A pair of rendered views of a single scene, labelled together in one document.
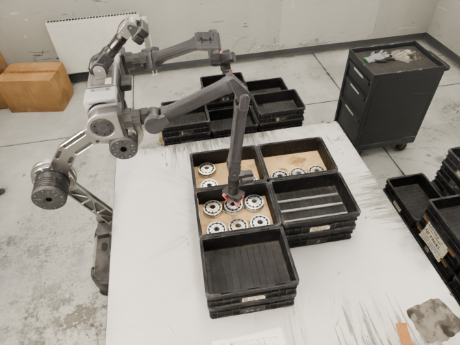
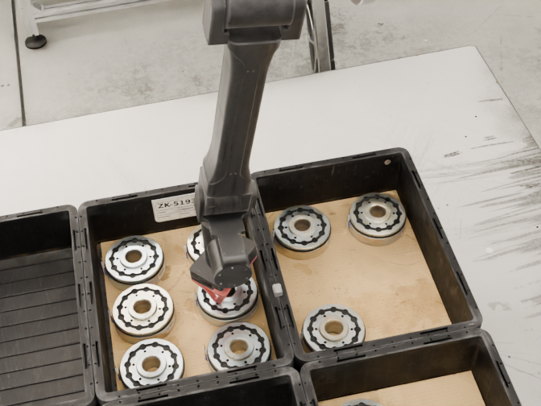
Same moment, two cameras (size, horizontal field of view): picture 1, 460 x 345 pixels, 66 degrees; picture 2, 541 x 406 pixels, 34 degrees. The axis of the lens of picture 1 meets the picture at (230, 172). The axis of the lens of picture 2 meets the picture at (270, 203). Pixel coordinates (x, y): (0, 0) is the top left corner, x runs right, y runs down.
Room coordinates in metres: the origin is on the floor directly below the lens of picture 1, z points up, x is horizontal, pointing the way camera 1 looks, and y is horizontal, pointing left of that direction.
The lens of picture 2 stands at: (1.23, -0.89, 2.09)
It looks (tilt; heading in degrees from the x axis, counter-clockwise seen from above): 49 degrees down; 86
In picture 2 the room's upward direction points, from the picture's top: 2 degrees counter-clockwise
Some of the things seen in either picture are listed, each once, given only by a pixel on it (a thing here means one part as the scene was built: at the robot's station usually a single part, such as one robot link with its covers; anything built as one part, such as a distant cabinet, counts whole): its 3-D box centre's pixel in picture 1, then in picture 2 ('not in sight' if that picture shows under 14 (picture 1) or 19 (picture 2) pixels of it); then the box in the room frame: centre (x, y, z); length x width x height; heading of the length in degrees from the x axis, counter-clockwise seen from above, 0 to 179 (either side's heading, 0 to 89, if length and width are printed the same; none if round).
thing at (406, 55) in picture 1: (405, 54); not in sight; (2.70, -1.49, 0.88); 0.29 x 0.22 x 0.03; 99
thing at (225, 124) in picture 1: (232, 133); not in sight; (2.48, -0.04, 0.31); 0.40 x 0.30 x 0.34; 99
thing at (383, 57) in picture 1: (377, 56); not in sight; (2.70, -1.25, 0.88); 0.25 x 0.19 x 0.03; 99
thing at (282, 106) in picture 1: (276, 122); not in sight; (2.54, -0.43, 0.37); 0.40 x 0.30 x 0.45; 99
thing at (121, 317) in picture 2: (237, 226); (142, 308); (1.07, -0.03, 0.86); 0.10 x 0.10 x 0.01
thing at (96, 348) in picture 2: (235, 208); (179, 281); (1.13, -0.02, 0.92); 0.40 x 0.30 x 0.02; 97
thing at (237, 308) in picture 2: (233, 204); (227, 292); (1.21, -0.01, 0.86); 0.10 x 0.10 x 0.01
